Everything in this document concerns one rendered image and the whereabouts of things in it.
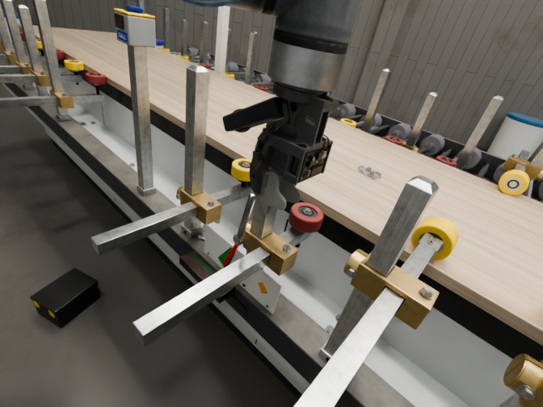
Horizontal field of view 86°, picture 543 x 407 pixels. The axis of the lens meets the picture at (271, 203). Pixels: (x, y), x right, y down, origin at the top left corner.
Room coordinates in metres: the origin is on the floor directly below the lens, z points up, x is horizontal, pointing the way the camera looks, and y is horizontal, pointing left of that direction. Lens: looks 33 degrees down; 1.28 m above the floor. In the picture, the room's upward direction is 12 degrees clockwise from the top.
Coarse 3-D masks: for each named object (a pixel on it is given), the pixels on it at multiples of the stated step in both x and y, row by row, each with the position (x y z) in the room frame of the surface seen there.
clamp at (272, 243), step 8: (248, 224) 0.53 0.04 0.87; (248, 232) 0.50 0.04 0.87; (272, 232) 0.52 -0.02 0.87; (248, 240) 0.50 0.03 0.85; (256, 240) 0.48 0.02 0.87; (264, 240) 0.48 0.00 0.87; (272, 240) 0.49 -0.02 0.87; (280, 240) 0.50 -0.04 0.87; (248, 248) 0.49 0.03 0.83; (256, 248) 0.48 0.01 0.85; (264, 248) 0.47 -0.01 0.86; (272, 248) 0.46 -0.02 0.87; (280, 248) 0.47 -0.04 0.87; (296, 248) 0.48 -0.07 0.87; (272, 256) 0.45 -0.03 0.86; (280, 256) 0.44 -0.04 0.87; (288, 256) 0.45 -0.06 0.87; (296, 256) 0.47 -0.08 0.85; (272, 264) 0.45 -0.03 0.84; (280, 264) 0.44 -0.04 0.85; (288, 264) 0.46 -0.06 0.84; (280, 272) 0.44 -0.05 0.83
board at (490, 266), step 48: (96, 48) 1.92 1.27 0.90; (240, 96) 1.51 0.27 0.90; (240, 144) 0.90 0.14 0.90; (336, 144) 1.11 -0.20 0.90; (384, 144) 1.23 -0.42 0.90; (336, 192) 0.71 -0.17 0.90; (384, 192) 0.77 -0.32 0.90; (480, 192) 0.93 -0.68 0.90; (480, 240) 0.62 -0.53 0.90; (528, 240) 0.67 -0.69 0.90; (480, 288) 0.44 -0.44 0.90; (528, 288) 0.47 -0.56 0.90; (528, 336) 0.37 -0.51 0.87
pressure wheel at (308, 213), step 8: (296, 208) 0.58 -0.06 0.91; (304, 208) 0.59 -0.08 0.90; (312, 208) 0.60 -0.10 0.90; (288, 216) 0.57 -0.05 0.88; (296, 216) 0.55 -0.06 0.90; (304, 216) 0.55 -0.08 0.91; (312, 216) 0.56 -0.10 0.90; (320, 216) 0.56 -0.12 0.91; (296, 224) 0.54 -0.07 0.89; (304, 224) 0.54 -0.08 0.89; (312, 224) 0.54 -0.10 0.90; (320, 224) 0.56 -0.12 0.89; (304, 232) 0.54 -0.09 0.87; (312, 232) 0.54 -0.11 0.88
